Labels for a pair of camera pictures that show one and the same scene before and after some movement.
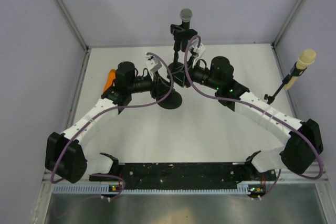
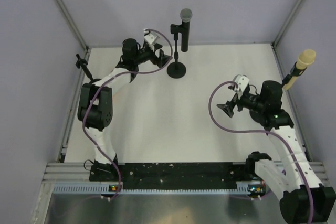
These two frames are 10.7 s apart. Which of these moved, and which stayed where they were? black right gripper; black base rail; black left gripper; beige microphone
Moved: black right gripper; black left gripper
Stayed: black base rail; beige microphone
